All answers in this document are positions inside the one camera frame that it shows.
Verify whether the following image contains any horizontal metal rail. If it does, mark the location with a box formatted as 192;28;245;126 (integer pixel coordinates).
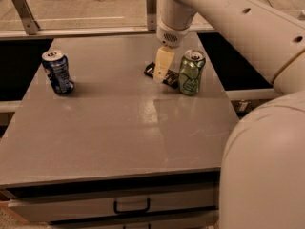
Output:
0;23;217;42

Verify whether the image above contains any black drawer handle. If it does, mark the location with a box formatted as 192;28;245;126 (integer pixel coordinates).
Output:
122;223;152;229
113;198;151;215

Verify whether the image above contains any blue pepsi can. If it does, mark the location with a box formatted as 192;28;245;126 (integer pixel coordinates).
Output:
42;50;74;94

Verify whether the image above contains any grey drawer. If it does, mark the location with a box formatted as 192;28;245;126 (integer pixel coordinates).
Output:
9;182;218;222
48;210;218;229

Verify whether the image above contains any black rxbar chocolate wrapper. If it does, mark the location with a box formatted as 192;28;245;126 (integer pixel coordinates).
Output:
144;62;178;89

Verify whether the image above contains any green soda can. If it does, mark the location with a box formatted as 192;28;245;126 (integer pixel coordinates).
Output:
178;50;206;96

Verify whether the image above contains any black lower drawer handle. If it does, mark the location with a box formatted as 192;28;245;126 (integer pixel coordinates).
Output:
122;223;152;229

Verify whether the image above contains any grey upper drawer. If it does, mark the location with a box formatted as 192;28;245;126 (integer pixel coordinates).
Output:
9;182;218;222

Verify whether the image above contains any black upper drawer handle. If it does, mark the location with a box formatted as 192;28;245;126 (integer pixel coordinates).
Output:
113;198;151;215

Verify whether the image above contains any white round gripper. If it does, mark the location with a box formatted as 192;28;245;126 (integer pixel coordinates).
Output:
153;19;190;81

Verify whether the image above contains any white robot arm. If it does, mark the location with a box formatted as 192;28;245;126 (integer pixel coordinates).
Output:
157;0;305;229

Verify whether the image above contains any metal railing bracket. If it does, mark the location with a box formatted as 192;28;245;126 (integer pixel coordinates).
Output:
11;0;40;35
146;0;157;31

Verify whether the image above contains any grey lower drawer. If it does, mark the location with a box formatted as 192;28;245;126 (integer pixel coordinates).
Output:
48;210;218;229

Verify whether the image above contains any left metal railing bracket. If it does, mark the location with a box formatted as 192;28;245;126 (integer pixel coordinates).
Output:
11;0;40;35

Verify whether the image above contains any middle metal railing bracket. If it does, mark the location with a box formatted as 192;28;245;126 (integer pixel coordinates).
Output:
146;0;157;31

